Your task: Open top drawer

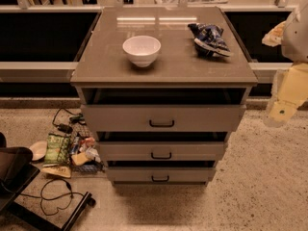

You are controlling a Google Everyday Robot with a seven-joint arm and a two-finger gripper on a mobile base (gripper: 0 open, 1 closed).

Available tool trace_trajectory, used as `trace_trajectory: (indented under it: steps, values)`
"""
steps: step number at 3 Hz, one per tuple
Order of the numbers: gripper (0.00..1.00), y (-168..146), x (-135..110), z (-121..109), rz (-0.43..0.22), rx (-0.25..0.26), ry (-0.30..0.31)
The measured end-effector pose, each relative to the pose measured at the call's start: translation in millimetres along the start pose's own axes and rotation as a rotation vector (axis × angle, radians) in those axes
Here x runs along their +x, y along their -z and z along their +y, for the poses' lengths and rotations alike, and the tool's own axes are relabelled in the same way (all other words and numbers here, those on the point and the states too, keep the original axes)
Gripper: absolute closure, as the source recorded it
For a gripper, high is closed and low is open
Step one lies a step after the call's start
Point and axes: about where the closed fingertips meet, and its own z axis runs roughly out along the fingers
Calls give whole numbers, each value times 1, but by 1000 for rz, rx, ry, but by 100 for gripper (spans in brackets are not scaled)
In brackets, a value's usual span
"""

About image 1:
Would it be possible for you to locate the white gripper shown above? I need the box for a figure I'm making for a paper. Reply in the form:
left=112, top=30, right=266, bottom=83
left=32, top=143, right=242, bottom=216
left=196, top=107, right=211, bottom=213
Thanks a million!
left=263, top=63, right=308, bottom=128

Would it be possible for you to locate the grey top drawer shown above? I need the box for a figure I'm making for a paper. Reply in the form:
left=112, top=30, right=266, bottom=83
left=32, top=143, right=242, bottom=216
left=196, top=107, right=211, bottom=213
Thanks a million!
left=81, top=105, right=245, bottom=132

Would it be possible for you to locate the grey drawer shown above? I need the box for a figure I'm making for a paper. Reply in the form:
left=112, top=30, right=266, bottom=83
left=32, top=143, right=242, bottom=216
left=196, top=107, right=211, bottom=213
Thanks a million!
left=106, top=167, right=216, bottom=183
left=81, top=105, right=245, bottom=132
left=98, top=141, right=227, bottom=161

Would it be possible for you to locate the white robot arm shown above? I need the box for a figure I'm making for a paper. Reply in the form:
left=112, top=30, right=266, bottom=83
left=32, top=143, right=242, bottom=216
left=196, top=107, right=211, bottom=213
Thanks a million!
left=262, top=0, right=308, bottom=127

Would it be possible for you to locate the grey drawer cabinet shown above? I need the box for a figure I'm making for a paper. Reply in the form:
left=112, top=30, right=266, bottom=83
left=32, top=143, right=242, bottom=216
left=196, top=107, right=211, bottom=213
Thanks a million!
left=69, top=6, right=259, bottom=187

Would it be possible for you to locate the grey middle drawer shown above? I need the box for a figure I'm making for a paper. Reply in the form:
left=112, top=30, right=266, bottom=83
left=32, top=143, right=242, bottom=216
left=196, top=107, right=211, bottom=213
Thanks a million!
left=98, top=141, right=227, bottom=161

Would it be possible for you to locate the grey bottom drawer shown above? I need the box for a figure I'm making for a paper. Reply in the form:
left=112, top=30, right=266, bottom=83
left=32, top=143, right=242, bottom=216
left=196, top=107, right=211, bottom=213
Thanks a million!
left=106, top=167, right=216, bottom=183

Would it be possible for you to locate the blue chip bag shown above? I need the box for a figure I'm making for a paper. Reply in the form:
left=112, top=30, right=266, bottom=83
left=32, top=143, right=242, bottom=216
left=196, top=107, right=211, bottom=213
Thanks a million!
left=188, top=23, right=233, bottom=57

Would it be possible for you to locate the white ceramic bowl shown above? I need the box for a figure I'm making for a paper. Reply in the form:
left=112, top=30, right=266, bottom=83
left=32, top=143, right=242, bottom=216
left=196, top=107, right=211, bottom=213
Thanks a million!
left=122, top=36, right=161, bottom=67

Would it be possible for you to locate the pile of snack packets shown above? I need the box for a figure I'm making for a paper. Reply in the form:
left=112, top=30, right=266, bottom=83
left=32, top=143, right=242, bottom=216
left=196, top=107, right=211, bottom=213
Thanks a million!
left=69, top=124, right=104, bottom=174

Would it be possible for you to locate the black power adapter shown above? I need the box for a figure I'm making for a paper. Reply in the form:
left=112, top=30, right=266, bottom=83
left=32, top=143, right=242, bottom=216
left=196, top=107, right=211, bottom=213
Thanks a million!
left=52, top=108, right=86, bottom=134

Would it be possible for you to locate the green chip bag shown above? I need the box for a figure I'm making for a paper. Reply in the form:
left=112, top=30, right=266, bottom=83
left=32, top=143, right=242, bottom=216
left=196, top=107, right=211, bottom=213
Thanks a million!
left=43, top=133, right=70, bottom=167

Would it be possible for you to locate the yellow snack packet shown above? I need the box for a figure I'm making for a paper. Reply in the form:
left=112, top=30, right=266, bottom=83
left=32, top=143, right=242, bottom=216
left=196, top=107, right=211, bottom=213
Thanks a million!
left=41, top=166, right=71, bottom=178

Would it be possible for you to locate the white plate on floor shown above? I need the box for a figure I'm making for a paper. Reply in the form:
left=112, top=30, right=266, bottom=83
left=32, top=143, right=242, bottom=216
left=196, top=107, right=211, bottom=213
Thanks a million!
left=29, top=141, right=47, bottom=161

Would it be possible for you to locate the black chair base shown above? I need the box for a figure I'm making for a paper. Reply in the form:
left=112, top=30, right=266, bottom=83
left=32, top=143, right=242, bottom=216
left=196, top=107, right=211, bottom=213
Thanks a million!
left=0, top=133, right=95, bottom=231

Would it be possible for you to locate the black cable on floor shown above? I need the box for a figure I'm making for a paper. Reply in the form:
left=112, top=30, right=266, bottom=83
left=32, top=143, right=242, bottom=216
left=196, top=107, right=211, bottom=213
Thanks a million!
left=19, top=177, right=85, bottom=217

